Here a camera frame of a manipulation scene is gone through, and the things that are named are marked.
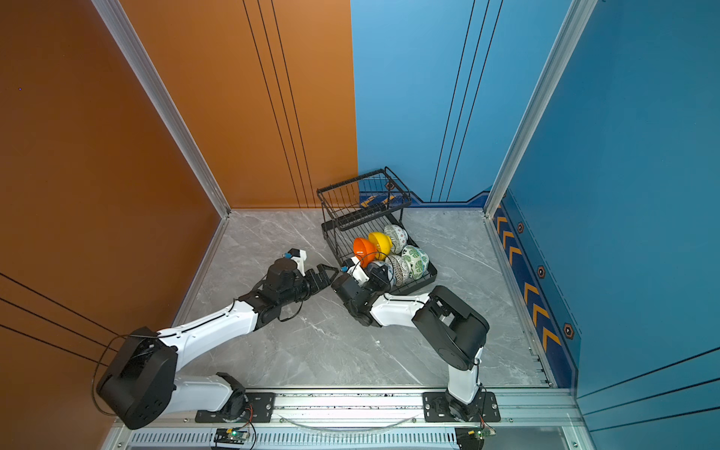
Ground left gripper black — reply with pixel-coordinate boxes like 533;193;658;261
278;263;339;309

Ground orange bowl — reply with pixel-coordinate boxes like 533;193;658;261
352;237;377;268

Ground white lattice pattern bowl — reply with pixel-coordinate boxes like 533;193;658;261
385;254;412;287

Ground yellow bowl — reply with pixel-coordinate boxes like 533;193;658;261
367;232;393;261

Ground green leaf pattern bowl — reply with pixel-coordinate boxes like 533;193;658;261
401;245;431;281

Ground green geometric pattern bowl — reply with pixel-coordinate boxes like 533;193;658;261
384;224;408;255

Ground black wire dish rack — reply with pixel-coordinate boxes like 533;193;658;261
317;168;438;296

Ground blue floral pattern bowl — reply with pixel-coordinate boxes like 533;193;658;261
366;261;395;288

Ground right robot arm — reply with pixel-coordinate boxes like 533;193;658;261
331;272;500;423

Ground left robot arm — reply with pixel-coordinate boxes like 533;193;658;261
93;250;340;429

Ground right green circuit board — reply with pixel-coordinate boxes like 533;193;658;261
455;427;497;450

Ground green circuit board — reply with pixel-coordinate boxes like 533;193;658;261
455;427;497;450
212;427;251;449

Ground left green circuit board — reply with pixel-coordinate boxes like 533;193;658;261
212;427;251;449

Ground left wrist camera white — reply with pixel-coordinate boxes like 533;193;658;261
284;249;307;276

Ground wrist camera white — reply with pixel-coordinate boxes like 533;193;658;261
284;249;307;276
343;256;369;286

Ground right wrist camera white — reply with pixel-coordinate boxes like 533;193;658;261
343;256;369;286

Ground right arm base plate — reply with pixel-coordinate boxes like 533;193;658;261
422;391;502;423

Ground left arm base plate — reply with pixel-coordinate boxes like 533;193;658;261
195;392;276;424

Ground aluminium front rail frame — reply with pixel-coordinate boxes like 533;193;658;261
103;387;594;449

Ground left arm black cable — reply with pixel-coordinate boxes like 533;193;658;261
89;280;266;418

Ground left aluminium corner post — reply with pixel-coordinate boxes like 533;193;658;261
91;0;232;219

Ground aluminium corner post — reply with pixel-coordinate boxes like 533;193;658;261
91;0;232;219
483;0;600;221

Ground right aluminium corner post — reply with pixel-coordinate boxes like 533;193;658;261
483;0;600;221

